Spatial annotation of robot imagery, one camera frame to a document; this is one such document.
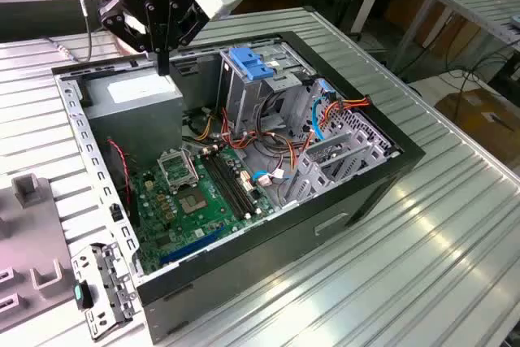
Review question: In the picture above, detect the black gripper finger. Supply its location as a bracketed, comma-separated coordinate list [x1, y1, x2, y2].
[97, 0, 164, 76]
[162, 0, 210, 76]

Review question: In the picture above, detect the orange red power wire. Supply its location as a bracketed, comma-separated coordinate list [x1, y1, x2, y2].
[316, 94, 373, 128]

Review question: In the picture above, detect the grey metal disk bay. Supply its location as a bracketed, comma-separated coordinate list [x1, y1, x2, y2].
[279, 78, 401, 208]

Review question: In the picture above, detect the blue plastic drive latch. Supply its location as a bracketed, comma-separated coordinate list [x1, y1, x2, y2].
[228, 46, 277, 82]

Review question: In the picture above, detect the grey optical drive cage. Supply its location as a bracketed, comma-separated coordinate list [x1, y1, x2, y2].
[217, 40, 318, 132]

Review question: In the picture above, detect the grey power supply unit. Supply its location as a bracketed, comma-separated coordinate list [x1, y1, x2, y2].
[83, 68, 184, 169]

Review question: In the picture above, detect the metal socket cover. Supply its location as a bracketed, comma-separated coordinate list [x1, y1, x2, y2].
[157, 150, 201, 193]

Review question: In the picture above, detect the black RAM slot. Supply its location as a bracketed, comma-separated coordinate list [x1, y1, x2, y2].
[206, 154, 247, 219]
[216, 150, 257, 215]
[201, 154, 242, 221]
[211, 152, 252, 217]

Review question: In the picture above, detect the CPU socket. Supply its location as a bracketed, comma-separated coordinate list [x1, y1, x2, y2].
[175, 187, 209, 216]

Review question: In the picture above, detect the green motherboard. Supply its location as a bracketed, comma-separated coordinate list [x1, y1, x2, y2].
[129, 147, 277, 277]

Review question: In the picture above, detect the blue expansion slot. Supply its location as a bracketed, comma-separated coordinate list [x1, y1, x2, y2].
[158, 228, 225, 266]

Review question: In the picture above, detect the grey parts rack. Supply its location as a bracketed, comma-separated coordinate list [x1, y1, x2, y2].
[0, 174, 89, 330]

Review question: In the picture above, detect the black open PC case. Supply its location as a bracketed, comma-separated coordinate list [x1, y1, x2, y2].
[51, 30, 427, 345]

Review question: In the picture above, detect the black clip with teal tab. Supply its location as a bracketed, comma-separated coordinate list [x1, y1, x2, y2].
[72, 280, 94, 310]

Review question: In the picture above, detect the metal slat side table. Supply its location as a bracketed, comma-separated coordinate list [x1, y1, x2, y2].
[389, 0, 520, 76]

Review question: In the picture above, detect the brown cardboard box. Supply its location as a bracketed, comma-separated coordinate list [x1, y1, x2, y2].
[434, 87, 520, 165]

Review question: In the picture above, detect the black cable with metal connector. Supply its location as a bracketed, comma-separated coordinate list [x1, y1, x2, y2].
[47, 0, 93, 63]

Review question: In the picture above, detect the multicoloured wire bundle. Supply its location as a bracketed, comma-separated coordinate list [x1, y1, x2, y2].
[182, 106, 322, 173]

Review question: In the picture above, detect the red fan wire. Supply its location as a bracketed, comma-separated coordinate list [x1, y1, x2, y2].
[106, 138, 134, 206]

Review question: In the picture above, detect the long blue data wire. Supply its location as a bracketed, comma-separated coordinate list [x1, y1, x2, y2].
[310, 77, 340, 143]

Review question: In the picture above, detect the short blue wire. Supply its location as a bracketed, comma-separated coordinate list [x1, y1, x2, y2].
[251, 170, 290, 186]

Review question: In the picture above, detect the metal card retention bracket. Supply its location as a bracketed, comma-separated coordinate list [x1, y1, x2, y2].
[71, 241, 139, 342]

